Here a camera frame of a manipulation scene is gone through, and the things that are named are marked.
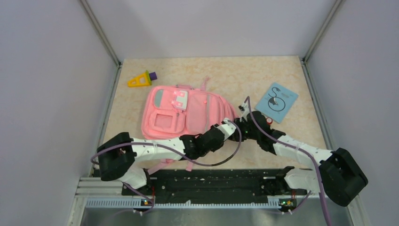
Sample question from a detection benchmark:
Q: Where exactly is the yellow and purple toy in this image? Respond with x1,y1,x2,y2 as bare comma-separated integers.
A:
127,70,158,88

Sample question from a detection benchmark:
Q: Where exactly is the pink student backpack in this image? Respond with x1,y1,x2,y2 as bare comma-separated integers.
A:
141,77,240,175

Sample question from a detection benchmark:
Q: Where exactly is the aluminium frame rail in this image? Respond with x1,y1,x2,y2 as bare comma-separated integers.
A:
67,176,368,226

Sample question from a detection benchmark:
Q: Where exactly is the light blue thin booklet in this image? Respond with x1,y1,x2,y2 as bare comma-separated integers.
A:
255,82,299,123

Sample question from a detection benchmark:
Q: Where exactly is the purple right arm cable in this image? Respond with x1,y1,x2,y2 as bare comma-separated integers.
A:
243,96,333,226

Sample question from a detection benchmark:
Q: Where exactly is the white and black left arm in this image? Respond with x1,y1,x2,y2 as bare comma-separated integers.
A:
94,124,235,195

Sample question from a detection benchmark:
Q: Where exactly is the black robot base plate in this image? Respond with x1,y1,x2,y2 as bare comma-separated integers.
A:
138,169,307,204

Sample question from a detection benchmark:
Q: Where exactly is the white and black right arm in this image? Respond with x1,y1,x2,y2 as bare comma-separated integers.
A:
231,111,368,207

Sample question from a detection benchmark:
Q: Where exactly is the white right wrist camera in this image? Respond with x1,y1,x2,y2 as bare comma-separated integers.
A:
239,102,252,121

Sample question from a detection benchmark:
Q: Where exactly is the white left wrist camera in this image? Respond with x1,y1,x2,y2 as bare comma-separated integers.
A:
216,118,237,140

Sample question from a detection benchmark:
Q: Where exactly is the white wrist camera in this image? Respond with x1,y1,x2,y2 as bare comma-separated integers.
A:
216,118,237,140
239,102,252,121

